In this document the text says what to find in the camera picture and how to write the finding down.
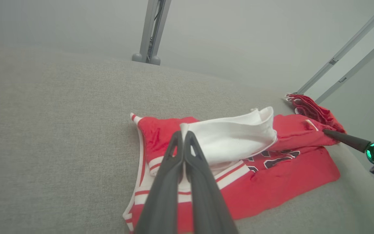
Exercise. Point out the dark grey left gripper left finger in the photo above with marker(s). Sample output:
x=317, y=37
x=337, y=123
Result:
x=164, y=195

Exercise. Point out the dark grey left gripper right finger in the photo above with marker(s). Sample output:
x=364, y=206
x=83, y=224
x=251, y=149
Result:
x=206, y=201

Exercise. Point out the red shorts white side stripe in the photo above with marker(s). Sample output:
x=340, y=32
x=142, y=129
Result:
x=317, y=109

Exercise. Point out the red white striped jersey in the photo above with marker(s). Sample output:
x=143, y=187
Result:
x=271, y=182

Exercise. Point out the grey fabric sofa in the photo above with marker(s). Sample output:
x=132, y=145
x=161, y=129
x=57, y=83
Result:
x=60, y=146

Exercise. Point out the grey partition post round feet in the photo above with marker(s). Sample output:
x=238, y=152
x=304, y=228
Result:
x=153, y=32

